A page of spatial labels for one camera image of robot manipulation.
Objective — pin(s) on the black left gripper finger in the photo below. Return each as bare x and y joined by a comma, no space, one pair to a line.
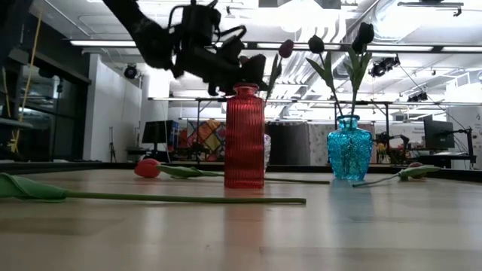
255,67
248,87

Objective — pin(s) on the red ribbed glass vase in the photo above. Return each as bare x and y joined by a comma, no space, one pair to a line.
244,143

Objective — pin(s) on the dark artificial tulip green leaves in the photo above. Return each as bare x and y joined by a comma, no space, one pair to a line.
416,171
316,44
364,34

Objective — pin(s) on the blue patterned glass vase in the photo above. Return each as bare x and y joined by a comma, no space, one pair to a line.
349,150

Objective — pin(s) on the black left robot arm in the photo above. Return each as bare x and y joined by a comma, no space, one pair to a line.
143,34

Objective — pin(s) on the black monitor on arm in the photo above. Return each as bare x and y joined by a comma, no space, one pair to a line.
438,133

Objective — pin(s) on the background black robot arm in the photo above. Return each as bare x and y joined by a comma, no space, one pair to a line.
399,137

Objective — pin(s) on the clear glass vase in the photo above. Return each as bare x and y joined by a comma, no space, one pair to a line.
267,150

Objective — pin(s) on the yellow background flowers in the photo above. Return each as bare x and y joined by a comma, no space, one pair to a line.
381,148

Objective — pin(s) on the colourful patchwork quilt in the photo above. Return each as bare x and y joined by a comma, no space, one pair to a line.
207,137

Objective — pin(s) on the dark partition panel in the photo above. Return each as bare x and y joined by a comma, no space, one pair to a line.
290,143

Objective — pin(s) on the black ceiling spotlight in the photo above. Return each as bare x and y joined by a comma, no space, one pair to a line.
130,71

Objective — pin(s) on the black computer monitor on stand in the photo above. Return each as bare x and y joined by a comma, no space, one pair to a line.
156,131

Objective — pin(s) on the long ceiling light strip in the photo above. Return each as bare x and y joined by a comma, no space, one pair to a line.
105,43

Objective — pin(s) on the black tripod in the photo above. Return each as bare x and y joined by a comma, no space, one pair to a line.
111,147

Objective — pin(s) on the long green flower stem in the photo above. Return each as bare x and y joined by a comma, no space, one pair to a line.
188,197

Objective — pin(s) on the black ceiling light cluster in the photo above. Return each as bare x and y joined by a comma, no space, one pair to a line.
418,97

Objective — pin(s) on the dark background desk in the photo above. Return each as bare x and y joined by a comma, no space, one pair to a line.
440,158

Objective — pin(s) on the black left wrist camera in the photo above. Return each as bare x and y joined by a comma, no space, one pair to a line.
199,22

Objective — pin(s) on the black overhead frame rail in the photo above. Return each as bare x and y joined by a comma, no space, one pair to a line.
180,99

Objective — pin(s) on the silver ventilation duct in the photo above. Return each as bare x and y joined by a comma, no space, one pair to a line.
380,19

